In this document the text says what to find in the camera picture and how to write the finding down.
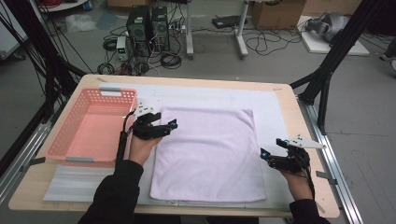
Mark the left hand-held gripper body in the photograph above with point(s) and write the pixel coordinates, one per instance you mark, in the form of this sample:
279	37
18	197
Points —
146	130

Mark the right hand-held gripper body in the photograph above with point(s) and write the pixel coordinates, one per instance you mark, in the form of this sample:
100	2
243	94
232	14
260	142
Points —
291	160

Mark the lilac butterfly print cloth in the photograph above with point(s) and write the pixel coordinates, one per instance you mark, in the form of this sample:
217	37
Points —
208	155

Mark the person's left hand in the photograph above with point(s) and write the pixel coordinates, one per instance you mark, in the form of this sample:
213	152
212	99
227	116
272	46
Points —
143	151

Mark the person's right hand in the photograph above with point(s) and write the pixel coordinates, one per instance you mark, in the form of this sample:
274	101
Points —
297	185

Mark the white foam mat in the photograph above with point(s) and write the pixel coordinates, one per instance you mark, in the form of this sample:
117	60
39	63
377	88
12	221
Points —
211	96

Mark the pink perforated plastic basket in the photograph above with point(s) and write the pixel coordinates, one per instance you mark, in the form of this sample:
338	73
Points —
93	133

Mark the thin wooden stick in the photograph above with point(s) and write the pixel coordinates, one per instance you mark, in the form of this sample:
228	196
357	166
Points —
321	208

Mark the white bench power supply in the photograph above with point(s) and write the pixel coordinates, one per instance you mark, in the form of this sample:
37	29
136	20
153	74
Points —
122	48

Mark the black computer tower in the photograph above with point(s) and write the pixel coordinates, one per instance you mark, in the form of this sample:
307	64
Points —
138	28
160	28

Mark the white power strip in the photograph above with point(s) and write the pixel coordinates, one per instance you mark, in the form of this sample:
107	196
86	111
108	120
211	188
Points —
177	28

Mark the white desk leg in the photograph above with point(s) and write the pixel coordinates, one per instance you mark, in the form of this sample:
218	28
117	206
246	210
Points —
241	34
189	31

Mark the white floor board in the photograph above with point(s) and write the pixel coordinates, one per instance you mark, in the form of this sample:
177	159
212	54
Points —
317	46

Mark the teal sheet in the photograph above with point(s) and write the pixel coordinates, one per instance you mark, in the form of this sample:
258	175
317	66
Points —
107	20

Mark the black flat device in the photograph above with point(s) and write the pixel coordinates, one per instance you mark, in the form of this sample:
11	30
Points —
227	21

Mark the clear plastic bag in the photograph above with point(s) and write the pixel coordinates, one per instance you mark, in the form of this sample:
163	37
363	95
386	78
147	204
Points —
79	23

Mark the grey rounded device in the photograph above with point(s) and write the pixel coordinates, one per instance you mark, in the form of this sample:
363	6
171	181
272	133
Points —
330	26

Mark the brown cardboard box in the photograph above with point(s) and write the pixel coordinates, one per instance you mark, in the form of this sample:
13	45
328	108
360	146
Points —
277	14

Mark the grey metal bracket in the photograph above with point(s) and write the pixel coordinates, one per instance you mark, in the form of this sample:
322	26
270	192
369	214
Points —
325	176
35	161

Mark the aluminium rail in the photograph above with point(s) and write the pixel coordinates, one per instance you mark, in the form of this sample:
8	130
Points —
21	155
333	124

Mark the black frame strut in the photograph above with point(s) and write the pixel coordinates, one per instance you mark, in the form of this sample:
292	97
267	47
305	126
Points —
46	62
336	56

